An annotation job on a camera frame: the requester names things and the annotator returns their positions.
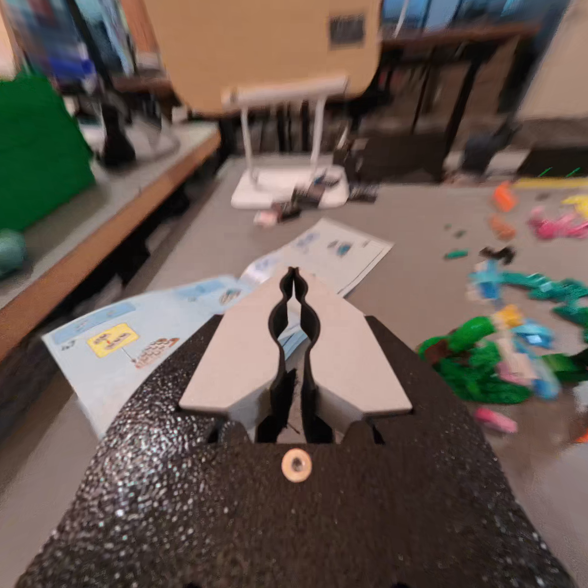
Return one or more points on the large black carton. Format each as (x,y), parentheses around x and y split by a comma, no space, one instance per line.
(395,158)

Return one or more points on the small dark green lego pieces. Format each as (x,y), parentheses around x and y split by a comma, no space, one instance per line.
(454,229)

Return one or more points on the wooden desk black legs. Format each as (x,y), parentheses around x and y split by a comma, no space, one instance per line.
(459,36)

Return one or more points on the dark charging hub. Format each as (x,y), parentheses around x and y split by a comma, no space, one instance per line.
(487,151)

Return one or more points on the wooden side desk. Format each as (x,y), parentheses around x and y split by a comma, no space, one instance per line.
(119,220)

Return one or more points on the wooden book stand white base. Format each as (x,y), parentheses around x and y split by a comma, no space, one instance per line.
(257,50)

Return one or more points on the teal round object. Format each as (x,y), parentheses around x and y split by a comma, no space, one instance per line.
(10,252)

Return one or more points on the yellow tape strip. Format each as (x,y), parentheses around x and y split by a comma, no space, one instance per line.
(551,183)

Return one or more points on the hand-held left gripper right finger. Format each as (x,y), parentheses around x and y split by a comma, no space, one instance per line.
(353,363)

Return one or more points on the pile of teal lego pieces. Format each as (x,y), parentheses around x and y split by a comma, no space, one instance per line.
(546,287)

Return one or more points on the pile of yellow lego pieces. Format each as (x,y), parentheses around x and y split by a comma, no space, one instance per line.
(578,202)

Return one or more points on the pink white small case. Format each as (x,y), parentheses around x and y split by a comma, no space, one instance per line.
(265,218)

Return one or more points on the small pink lego flower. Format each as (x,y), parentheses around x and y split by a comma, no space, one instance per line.
(517,367)

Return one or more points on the small orange lego piece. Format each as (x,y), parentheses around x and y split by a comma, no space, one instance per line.
(504,197)

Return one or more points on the green lego leaf assembly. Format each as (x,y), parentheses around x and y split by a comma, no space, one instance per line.
(473,376)

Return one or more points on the black lego pieces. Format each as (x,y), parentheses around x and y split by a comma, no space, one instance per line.
(498,254)

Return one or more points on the grey wedge tool black housing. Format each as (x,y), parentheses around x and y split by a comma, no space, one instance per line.
(117,142)

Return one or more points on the pink lego piece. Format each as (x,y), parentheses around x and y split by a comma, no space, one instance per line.
(496,420)

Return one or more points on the green board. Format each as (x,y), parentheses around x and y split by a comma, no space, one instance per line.
(39,151)

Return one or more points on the pile of pink lego pieces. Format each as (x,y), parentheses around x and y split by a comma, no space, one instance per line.
(558,226)

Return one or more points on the small black box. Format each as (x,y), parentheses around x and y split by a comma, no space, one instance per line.
(289,211)
(308,194)
(328,179)
(364,193)

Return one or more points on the coral lego pieces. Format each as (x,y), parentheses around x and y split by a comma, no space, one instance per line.
(501,227)

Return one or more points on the lego instruction booklet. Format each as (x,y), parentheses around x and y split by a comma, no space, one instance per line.
(151,317)

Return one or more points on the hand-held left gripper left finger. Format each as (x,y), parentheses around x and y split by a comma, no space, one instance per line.
(239,358)

